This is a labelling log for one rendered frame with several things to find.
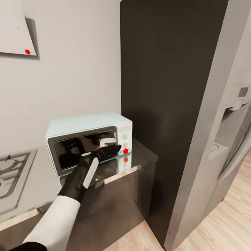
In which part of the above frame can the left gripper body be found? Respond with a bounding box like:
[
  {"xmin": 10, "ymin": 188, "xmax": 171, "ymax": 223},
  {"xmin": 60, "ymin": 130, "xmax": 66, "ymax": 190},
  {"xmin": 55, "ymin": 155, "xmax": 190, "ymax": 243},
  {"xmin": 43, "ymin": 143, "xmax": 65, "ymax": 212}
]
[{"xmin": 98, "ymin": 145, "xmax": 116, "ymax": 159}]

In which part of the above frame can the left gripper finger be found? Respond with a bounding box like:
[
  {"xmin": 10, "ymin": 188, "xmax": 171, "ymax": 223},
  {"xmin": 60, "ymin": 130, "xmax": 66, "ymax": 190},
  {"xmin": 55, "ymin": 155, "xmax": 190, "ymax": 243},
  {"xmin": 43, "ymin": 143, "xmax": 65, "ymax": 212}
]
[{"xmin": 115, "ymin": 145, "xmax": 121, "ymax": 152}]

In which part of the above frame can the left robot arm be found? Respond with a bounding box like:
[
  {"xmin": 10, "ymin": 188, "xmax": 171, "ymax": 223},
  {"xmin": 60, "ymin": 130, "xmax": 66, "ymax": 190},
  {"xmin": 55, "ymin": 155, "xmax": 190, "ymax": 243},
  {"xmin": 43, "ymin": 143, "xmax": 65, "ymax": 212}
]
[{"xmin": 9, "ymin": 138, "xmax": 121, "ymax": 251}]

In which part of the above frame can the microwave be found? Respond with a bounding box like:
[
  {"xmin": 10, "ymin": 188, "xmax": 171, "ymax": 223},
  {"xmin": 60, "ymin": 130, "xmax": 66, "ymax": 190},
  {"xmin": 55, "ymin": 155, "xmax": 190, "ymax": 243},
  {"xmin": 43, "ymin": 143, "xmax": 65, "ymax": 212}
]
[{"xmin": 44, "ymin": 111, "xmax": 132, "ymax": 176}]

